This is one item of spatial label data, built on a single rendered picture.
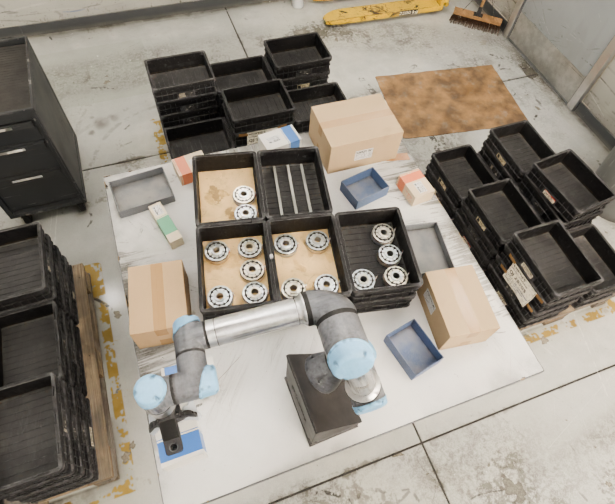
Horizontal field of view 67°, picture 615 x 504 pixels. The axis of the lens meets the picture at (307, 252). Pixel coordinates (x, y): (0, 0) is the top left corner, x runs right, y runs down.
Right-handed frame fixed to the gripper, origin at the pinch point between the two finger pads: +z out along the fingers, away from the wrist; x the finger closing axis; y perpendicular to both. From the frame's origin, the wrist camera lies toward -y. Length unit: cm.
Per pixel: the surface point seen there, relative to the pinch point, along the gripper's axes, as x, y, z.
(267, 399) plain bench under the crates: -30, 9, 42
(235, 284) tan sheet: -31, 55, 28
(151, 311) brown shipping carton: 4, 52, 25
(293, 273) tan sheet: -56, 52, 28
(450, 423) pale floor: -124, -19, 112
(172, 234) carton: -11, 92, 35
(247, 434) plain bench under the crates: -18.9, -1.3, 41.5
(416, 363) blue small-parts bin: -93, 2, 41
